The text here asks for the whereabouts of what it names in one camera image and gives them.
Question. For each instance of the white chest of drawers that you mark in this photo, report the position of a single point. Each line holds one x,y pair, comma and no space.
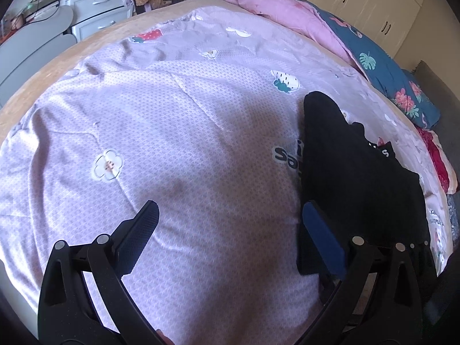
97,7

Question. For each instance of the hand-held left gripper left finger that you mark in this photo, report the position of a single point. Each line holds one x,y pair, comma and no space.
140,230

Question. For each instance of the lilac printed blanket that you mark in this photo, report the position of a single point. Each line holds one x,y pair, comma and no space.
179,133

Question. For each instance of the cream wardrobe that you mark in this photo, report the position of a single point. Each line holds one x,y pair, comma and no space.
359,0

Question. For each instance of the teal floral quilt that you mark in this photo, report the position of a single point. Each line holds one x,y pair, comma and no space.
388,75

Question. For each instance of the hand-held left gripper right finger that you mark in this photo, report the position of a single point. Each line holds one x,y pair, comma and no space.
323,237

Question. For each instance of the black garment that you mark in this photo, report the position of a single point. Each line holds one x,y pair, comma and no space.
352,172

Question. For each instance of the pink quilt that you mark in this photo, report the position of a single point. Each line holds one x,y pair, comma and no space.
280,10

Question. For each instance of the red floral cloth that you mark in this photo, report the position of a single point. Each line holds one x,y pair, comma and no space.
440,165

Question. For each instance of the grey headboard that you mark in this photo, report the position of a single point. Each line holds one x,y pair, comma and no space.
436,90

